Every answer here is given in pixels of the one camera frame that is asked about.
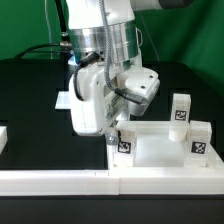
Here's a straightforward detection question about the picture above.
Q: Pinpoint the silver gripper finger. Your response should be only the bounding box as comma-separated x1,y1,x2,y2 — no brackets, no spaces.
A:
105,127,118,145

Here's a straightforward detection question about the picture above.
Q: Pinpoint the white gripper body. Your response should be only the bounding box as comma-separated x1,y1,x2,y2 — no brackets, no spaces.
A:
69,64,160,136

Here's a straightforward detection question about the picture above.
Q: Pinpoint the white square table top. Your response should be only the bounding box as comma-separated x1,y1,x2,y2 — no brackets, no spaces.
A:
107,121,216,169

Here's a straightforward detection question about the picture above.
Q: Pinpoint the white marker tag sheet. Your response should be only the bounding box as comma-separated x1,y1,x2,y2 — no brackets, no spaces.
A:
55,91,70,110

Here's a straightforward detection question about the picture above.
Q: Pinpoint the white U-shaped obstacle fence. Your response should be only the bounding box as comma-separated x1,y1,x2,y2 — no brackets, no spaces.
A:
0,127,224,197

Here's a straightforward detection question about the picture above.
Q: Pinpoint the white block left edge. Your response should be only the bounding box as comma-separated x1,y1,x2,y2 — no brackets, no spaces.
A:
0,126,8,154

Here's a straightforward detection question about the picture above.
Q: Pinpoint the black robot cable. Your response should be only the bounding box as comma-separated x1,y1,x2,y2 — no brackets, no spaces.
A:
13,0,75,60

